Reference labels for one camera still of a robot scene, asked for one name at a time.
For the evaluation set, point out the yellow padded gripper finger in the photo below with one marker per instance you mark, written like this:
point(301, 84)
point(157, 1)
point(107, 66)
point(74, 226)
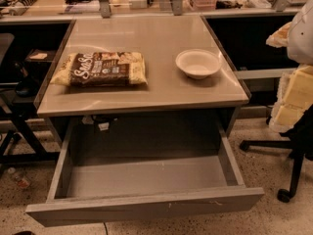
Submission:
point(295, 91)

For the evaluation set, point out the grey top drawer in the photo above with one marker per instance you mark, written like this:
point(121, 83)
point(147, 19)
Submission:
point(144, 169)

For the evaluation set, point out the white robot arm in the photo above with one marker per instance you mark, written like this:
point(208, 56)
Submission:
point(295, 91)

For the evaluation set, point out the grey drawer cabinet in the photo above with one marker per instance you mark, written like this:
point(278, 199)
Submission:
point(159, 39)

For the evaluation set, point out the grey metal shelf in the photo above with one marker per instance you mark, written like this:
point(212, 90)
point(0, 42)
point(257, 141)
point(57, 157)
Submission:
point(262, 80)

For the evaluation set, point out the black office chair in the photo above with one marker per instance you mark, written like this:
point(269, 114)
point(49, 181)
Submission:
point(301, 144)

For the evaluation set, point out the white paper bowl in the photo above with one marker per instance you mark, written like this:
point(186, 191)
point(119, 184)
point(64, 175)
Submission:
point(198, 63)

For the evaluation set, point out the brown yellow snack bag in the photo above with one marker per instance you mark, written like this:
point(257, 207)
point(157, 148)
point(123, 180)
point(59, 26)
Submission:
point(101, 69)

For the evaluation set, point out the plastic water bottle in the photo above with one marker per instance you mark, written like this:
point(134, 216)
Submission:
point(19, 178)

